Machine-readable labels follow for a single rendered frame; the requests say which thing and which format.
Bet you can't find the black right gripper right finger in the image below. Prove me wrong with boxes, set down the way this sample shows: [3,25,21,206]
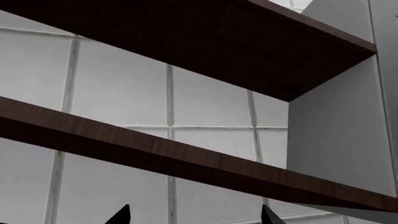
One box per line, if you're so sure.
[261,204,283,224]

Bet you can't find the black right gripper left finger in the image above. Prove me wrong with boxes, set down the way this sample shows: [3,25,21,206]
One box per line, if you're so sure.
[104,203,131,224]

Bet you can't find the grey cabinet side panel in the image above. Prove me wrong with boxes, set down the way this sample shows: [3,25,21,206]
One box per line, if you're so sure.
[286,0,398,224]

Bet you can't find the dark wooden wall shelf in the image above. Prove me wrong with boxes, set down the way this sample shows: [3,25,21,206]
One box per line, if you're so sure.
[0,95,398,213]
[0,0,377,103]

